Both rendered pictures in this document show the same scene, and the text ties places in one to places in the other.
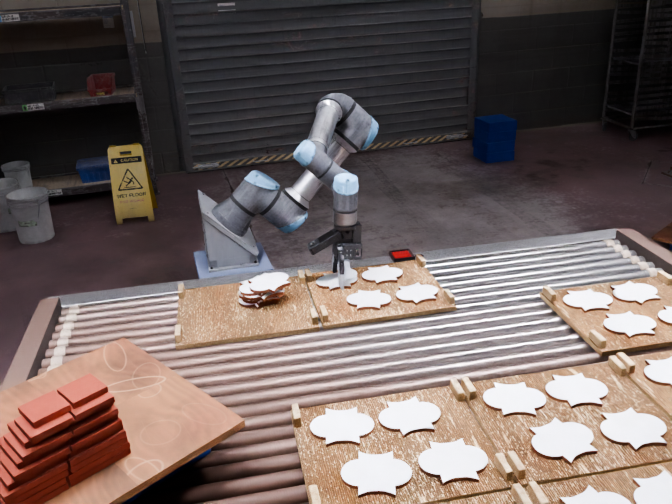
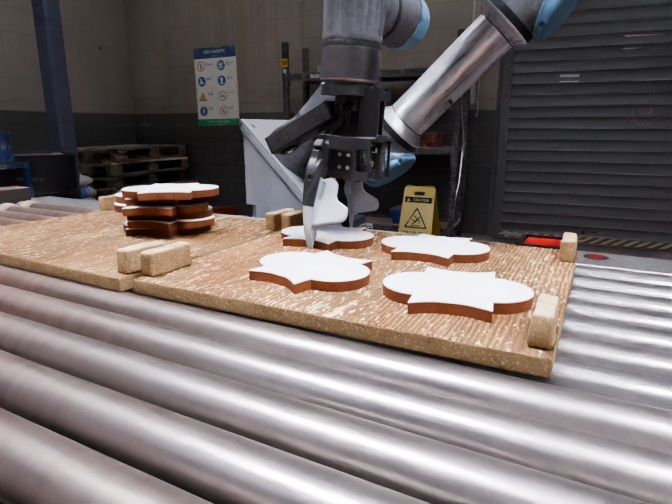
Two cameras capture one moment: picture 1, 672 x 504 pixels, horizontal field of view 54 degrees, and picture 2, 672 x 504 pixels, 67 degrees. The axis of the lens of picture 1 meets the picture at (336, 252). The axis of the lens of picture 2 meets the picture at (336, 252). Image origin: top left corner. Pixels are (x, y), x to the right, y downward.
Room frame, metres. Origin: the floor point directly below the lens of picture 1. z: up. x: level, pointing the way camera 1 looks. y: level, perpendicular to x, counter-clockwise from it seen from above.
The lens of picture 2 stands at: (1.40, -0.44, 1.09)
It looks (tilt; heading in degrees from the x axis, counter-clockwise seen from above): 14 degrees down; 39
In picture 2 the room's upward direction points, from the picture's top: straight up
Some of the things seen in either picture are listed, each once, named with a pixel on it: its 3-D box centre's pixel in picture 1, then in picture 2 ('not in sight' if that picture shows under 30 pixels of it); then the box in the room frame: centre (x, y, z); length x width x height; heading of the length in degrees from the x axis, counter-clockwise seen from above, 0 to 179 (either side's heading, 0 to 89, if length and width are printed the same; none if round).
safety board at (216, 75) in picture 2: not in sight; (216, 86); (5.47, 4.65, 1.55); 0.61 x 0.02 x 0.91; 105
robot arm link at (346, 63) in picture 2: (344, 216); (351, 69); (1.94, -0.03, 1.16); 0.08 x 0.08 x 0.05
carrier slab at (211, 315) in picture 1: (245, 309); (126, 235); (1.79, 0.29, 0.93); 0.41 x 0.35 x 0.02; 99
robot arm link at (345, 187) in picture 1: (345, 192); (356, 1); (1.94, -0.04, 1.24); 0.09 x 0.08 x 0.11; 5
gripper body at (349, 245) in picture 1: (346, 240); (351, 134); (1.94, -0.04, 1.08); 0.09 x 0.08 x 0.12; 101
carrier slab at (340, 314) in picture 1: (376, 291); (376, 270); (1.87, -0.12, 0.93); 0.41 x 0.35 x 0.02; 101
